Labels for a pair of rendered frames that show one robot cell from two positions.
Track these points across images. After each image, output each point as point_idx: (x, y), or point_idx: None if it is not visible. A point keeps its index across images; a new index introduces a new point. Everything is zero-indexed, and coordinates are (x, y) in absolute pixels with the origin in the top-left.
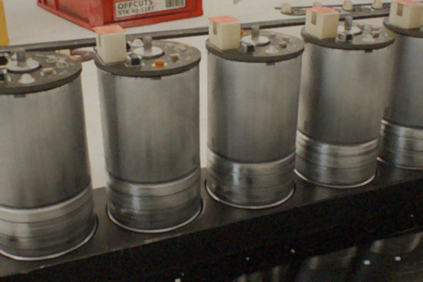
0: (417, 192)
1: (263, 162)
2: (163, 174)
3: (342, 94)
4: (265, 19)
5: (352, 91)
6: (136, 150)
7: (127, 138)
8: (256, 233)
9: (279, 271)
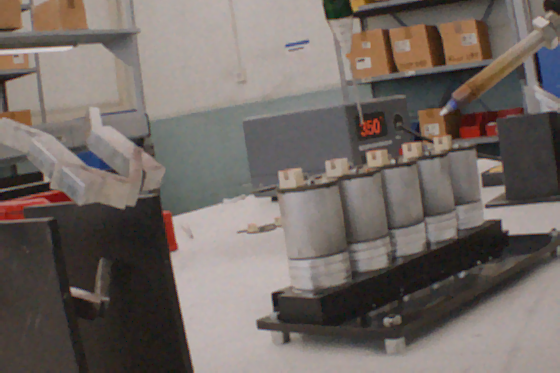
0: (479, 239)
1: (415, 225)
2: (380, 232)
3: (436, 184)
4: (241, 239)
5: (440, 181)
6: (366, 219)
7: (361, 214)
8: (422, 266)
9: (444, 275)
